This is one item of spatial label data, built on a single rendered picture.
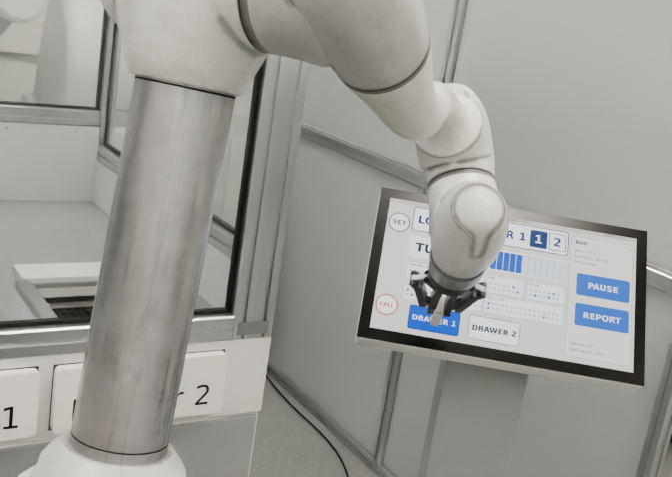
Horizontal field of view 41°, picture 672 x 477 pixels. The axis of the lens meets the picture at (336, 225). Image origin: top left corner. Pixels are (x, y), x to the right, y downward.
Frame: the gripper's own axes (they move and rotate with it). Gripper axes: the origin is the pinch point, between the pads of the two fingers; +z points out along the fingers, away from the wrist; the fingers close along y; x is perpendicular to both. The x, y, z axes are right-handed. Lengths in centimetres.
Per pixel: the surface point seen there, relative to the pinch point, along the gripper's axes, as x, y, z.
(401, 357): -35, -3, 135
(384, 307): -1.0, 9.2, 4.8
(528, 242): -18.9, -15.9, 4.7
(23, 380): 28, 62, -15
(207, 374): 18.3, 37.2, -0.1
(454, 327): 0.6, -3.8, 4.8
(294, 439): -11, 29, 173
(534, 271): -13.1, -17.4, 4.7
